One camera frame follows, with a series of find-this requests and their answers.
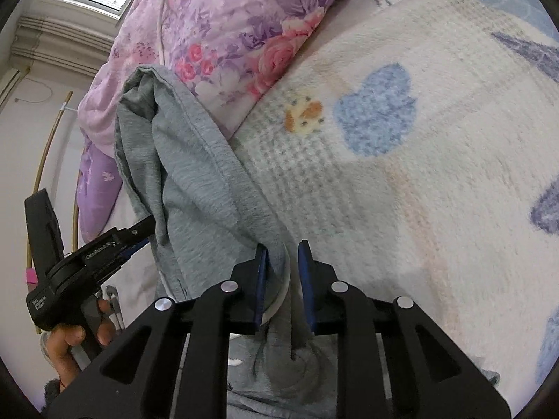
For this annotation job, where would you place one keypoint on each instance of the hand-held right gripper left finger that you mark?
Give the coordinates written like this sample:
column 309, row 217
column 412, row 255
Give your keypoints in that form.
column 261, row 279

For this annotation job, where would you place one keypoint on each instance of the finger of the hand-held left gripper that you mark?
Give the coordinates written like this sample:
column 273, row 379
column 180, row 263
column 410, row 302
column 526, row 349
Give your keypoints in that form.
column 137, row 233

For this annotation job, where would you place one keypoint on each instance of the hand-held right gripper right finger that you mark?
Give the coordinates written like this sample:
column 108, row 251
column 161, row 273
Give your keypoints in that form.
column 305, row 277

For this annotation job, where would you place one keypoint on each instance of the grey sweatshirt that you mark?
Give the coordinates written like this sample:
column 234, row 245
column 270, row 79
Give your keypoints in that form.
column 196, row 183

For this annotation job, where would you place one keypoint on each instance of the person's left hand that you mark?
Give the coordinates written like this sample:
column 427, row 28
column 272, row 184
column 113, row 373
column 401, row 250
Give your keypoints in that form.
column 67, row 349

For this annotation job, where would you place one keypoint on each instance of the purple pillow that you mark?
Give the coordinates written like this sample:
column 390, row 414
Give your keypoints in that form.
column 97, row 192

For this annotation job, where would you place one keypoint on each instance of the wooden pole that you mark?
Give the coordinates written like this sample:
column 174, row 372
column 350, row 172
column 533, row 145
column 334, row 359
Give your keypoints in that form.
column 46, row 170

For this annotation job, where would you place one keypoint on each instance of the cream printed blanket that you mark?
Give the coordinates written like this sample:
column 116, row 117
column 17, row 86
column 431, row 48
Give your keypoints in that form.
column 393, row 161

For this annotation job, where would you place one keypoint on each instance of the pink floral quilt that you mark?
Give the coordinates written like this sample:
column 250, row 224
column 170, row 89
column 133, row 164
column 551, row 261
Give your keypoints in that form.
column 218, row 39

